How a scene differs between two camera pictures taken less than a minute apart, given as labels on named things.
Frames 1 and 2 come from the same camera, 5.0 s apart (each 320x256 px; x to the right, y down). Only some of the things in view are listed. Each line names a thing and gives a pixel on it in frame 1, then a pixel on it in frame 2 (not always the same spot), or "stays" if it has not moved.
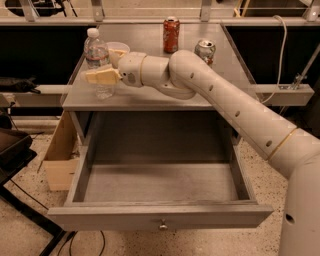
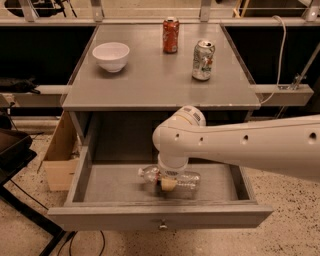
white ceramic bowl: x=114 y=57 stays
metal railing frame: x=28 y=18 stays
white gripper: x=131 y=69 to x=172 y=172
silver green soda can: x=206 y=49 stays
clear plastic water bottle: x=97 y=57 to x=187 y=181
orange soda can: x=171 y=28 stays
